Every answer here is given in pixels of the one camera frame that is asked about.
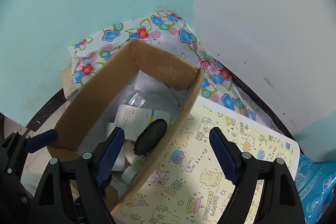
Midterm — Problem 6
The small green capped bottle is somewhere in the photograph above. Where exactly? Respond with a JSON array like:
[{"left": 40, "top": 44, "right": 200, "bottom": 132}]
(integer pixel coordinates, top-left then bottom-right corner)
[{"left": 121, "top": 155, "right": 147, "bottom": 185}]

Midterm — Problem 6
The white tube with rainbow label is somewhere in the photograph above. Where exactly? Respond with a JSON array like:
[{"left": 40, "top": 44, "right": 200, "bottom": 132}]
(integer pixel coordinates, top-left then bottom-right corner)
[{"left": 114, "top": 105, "right": 170, "bottom": 141}]

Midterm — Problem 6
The black oval compact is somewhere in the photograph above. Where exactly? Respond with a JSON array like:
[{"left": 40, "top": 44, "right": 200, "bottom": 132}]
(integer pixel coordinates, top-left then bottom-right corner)
[{"left": 133, "top": 119, "right": 167, "bottom": 156}]

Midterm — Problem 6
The clear glass pump bottle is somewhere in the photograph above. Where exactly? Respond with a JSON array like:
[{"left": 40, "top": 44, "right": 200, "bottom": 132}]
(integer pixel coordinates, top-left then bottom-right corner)
[{"left": 123, "top": 89, "right": 146, "bottom": 107}]

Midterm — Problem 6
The blue plastic stool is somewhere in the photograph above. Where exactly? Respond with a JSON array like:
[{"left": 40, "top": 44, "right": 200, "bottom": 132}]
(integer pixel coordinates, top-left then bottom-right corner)
[{"left": 294, "top": 154, "right": 335, "bottom": 223}]

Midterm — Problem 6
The yellow cartoon lap table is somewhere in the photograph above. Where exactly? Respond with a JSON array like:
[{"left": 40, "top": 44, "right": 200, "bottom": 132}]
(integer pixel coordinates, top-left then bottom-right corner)
[{"left": 112, "top": 97, "right": 300, "bottom": 223}]

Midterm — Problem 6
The white paper box liner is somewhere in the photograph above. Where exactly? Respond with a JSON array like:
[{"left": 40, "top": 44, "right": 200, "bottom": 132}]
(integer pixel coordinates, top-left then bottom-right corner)
[{"left": 78, "top": 71, "right": 189, "bottom": 190}]

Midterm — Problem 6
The brown cardboard box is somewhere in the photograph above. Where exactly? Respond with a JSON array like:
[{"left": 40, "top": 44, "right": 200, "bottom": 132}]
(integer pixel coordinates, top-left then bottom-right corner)
[{"left": 47, "top": 39, "right": 204, "bottom": 215}]

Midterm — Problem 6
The floral patterned cloth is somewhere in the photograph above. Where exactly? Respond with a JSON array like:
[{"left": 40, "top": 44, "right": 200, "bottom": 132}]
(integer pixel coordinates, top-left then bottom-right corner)
[{"left": 68, "top": 10, "right": 264, "bottom": 121}]

